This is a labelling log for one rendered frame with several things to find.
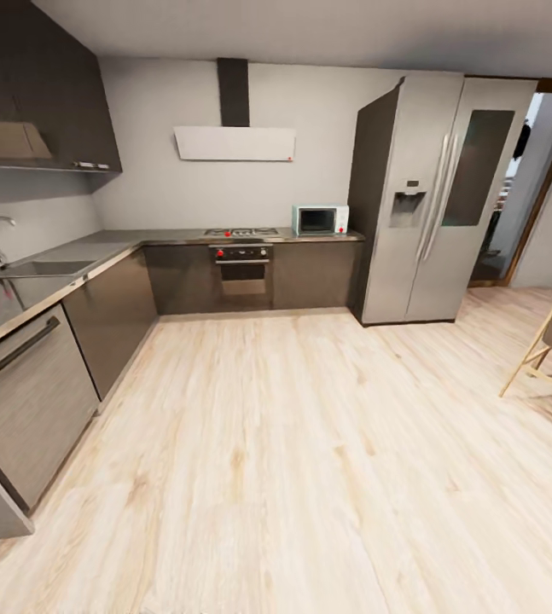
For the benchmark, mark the breakfast table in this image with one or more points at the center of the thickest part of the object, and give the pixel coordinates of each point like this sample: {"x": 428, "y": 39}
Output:
{"x": 537, "y": 362}

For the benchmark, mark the fridge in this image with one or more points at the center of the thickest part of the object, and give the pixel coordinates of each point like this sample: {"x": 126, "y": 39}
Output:
{"x": 429, "y": 163}

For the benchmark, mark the microwave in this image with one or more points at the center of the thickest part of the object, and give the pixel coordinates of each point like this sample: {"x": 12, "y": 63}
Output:
{"x": 313, "y": 219}

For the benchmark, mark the fixed window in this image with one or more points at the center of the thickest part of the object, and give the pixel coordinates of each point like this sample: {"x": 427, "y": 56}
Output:
{"x": 524, "y": 189}

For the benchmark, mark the dishwasher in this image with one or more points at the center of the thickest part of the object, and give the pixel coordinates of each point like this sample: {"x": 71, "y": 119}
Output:
{"x": 46, "y": 400}

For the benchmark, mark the range hood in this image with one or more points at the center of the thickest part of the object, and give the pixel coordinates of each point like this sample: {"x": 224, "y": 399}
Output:
{"x": 236, "y": 139}

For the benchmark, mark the drop in sink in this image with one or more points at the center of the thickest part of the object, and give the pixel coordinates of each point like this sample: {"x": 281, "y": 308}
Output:
{"x": 69, "y": 260}

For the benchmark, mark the oven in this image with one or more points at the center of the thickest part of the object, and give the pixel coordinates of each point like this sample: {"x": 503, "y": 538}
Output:
{"x": 242, "y": 272}

